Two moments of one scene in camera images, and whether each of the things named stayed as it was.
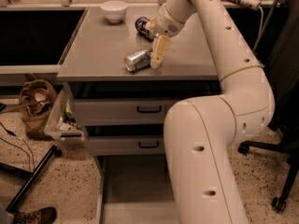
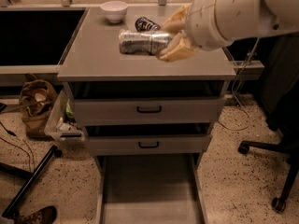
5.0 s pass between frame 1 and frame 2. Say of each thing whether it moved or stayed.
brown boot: stayed
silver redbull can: moved
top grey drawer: stayed
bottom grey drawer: stayed
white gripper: moved
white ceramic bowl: stayed
